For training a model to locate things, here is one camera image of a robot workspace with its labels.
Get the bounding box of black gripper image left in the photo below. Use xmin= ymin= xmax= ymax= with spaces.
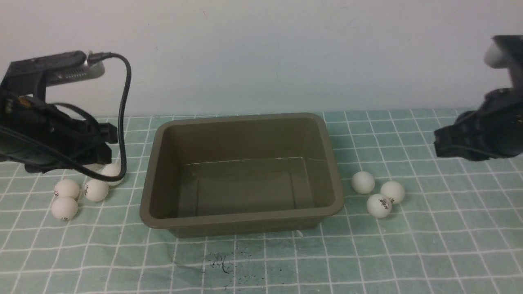
xmin=0 ymin=89 xmax=119 ymax=173

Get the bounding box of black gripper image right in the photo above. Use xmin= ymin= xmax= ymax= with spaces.
xmin=434 ymin=88 xmax=523 ymax=162

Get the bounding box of grey wrist camera image left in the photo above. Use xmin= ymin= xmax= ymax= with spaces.
xmin=1 ymin=51 xmax=106 ymax=100

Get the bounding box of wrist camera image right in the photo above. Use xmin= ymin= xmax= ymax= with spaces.
xmin=483 ymin=35 xmax=523 ymax=89

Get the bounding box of black camera cable image left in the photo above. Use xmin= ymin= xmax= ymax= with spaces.
xmin=0 ymin=51 xmax=132 ymax=182

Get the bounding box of olive green plastic bin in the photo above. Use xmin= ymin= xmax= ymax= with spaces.
xmin=139 ymin=112 xmax=345 ymax=238

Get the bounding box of white ping-pong ball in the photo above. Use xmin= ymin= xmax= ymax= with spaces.
xmin=100 ymin=163 xmax=123 ymax=187
xmin=83 ymin=179 xmax=110 ymax=202
xmin=366 ymin=194 xmax=392 ymax=219
xmin=351 ymin=171 xmax=375 ymax=195
xmin=54 ymin=179 xmax=80 ymax=200
xmin=380 ymin=181 xmax=407 ymax=204
xmin=51 ymin=197 xmax=78 ymax=221

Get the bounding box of green checked tablecloth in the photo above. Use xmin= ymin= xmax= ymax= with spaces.
xmin=0 ymin=109 xmax=523 ymax=294

